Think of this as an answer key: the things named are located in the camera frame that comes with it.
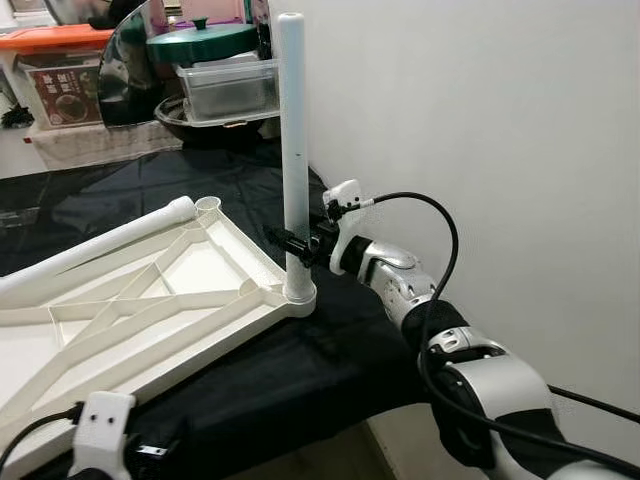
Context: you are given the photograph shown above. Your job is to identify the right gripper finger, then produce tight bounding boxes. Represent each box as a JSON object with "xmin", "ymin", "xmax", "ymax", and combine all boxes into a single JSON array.
[{"xmin": 264, "ymin": 226, "xmax": 312, "ymax": 254}]

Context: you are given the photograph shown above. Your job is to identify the white plastic table leg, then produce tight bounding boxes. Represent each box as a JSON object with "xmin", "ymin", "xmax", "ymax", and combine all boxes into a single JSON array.
[
  {"xmin": 0, "ymin": 194, "xmax": 200, "ymax": 302},
  {"xmin": 274, "ymin": 12, "xmax": 314, "ymax": 302}
]

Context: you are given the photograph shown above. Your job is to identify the black tablecloth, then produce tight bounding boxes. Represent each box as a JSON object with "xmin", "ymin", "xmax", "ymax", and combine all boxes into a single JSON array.
[{"xmin": 0, "ymin": 140, "xmax": 432, "ymax": 480}]

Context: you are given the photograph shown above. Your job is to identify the black wok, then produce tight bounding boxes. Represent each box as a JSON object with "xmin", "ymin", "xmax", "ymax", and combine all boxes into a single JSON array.
[{"xmin": 154, "ymin": 95, "xmax": 282, "ymax": 152}]

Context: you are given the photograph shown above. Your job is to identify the clear plastic storage box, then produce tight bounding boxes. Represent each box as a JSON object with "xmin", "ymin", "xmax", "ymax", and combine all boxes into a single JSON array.
[{"xmin": 175, "ymin": 58, "xmax": 282, "ymax": 122}]

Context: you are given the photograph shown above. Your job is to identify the beige stone bench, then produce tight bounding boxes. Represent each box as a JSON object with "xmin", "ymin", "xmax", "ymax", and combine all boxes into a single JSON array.
[{"xmin": 29, "ymin": 120, "xmax": 187, "ymax": 172}]

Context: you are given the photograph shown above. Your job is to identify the green plastic lid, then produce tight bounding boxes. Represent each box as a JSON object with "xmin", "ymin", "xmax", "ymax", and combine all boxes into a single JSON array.
[{"xmin": 147, "ymin": 16, "xmax": 262, "ymax": 67}]

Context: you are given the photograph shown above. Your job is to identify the black plastic bag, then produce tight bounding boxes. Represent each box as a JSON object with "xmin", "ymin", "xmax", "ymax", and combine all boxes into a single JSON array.
[{"xmin": 98, "ymin": 0, "xmax": 182, "ymax": 127}]

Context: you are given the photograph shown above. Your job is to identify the orange lid storage box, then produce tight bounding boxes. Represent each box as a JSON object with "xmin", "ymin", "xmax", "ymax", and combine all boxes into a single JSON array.
[{"xmin": 0, "ymin": 25, "xmax": 117, "ymax": 132}]

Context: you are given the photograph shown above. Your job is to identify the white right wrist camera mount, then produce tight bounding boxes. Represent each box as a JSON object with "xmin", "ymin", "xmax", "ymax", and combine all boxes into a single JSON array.
[{"xmin": 321, "ymin": 179, "xmax": 374, "ymax": 277}]

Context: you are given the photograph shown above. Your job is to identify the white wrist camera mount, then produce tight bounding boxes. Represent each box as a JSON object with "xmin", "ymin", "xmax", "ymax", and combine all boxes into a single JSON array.
[
  {"xmin": 68, "ymin": 391, "xmax": 137, "ymax": 480},
  {"xmin": 321, "ymin": 179, "xmax": 374, "ymax": 277}
]

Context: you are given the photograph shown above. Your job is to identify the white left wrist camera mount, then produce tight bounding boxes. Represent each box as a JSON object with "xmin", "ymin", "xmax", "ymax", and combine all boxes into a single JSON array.
[{"xmin": 68, "ymin": 391, "xmax": 137, "ymax": 480}]

